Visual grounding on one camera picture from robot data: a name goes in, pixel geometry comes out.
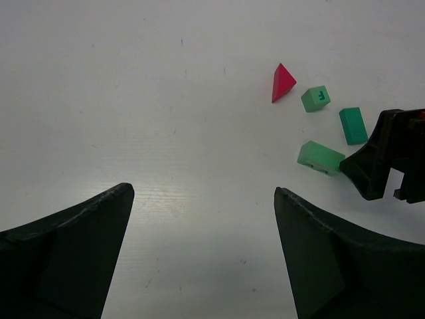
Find light green rectangular block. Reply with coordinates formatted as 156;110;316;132
297;140;345;176

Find green F cube block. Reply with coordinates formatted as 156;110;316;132
301;86;331;113

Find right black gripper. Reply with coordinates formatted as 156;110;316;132
339;109;424;203

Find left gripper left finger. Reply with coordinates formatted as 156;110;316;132
1;183;134;318

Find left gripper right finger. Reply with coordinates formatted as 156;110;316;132
274;187;424;318

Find red triangular wood block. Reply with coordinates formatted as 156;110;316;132
272;63;297;103

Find dark green rectangular block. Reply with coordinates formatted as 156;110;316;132
339;107;368;146

